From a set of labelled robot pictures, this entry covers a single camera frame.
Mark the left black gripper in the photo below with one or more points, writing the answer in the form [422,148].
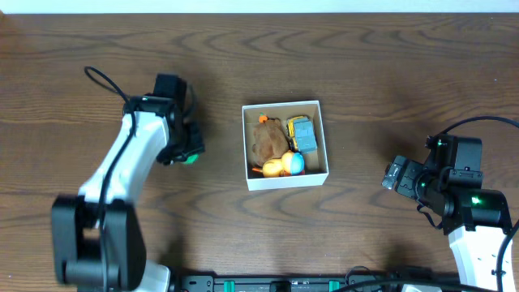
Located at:
[188,145]

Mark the yellow grey toy truck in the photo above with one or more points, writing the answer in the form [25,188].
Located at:
[301,134]

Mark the white cardboard box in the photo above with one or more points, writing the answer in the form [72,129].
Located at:
[316,163]

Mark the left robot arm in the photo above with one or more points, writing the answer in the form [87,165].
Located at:
[98,243]

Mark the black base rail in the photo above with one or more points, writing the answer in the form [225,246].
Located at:
[192,281]

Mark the green round disc toy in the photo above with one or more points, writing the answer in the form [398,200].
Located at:
[189,158]

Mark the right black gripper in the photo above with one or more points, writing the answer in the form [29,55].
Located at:
[406,181]

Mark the colourful puzzle cube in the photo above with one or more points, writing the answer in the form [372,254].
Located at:
[287,174]

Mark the brown plush bear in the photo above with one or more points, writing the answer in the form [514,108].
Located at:
[269,140]

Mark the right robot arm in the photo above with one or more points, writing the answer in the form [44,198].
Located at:
[448,190]

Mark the orange duck toy blue hat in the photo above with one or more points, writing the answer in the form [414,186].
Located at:
[292,162]

